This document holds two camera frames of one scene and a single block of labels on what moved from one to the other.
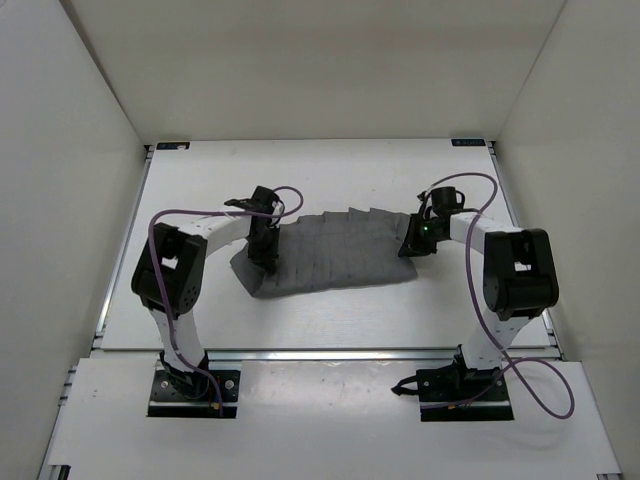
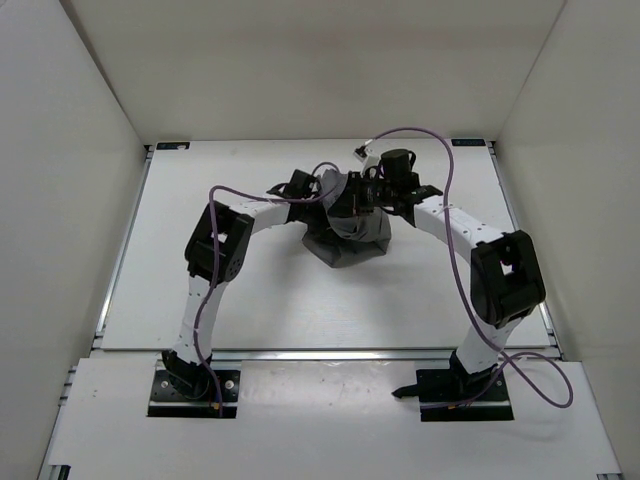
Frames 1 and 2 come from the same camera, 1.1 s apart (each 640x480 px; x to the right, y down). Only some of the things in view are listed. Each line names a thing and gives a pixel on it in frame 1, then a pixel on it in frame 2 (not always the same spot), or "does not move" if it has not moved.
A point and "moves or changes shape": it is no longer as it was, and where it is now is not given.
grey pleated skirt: [351, 247] moves or changes shape
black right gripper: [412, 246] to [351, 203]
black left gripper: [266, 259] to [317, 205]
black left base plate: [217, 396] does not move
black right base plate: [454, 393] does not move
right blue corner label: [468, 142] does not move
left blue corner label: [172, 145] does not move
